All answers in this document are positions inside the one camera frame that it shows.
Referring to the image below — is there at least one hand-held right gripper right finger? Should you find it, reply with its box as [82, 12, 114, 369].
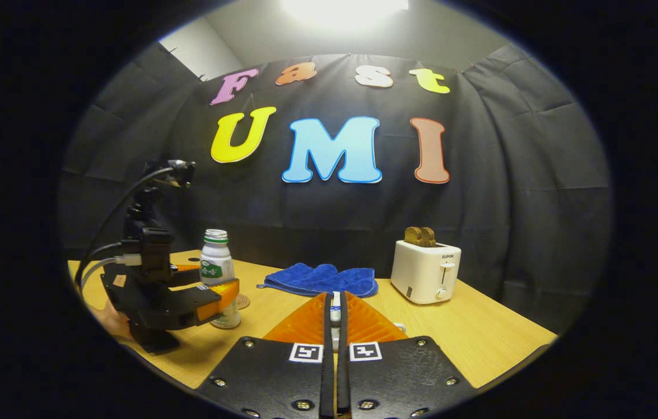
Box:
[337, 291, 475, 419]

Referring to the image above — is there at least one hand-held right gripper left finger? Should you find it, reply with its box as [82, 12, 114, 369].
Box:
[198, 291, 336, 419]

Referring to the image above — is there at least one white water bottle green label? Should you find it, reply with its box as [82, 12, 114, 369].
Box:
[200, 229, 242, 329]

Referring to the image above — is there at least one blue cloth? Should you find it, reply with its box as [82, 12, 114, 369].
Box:
[257, 263, 379, 299]

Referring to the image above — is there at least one white toaster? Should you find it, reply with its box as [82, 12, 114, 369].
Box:
[390, 240, 462, 305]

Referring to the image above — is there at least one black backdrop cloth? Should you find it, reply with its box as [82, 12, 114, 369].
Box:
[58, 41, 614, 335]

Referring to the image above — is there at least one ceiling light panel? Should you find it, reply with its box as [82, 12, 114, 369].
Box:
[282, 0, 411, 31]

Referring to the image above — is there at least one white cable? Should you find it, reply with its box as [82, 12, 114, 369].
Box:
[80, 255, 142, 292]

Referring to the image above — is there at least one black cable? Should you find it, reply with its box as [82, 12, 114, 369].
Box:
[74, 168, 175, 286]

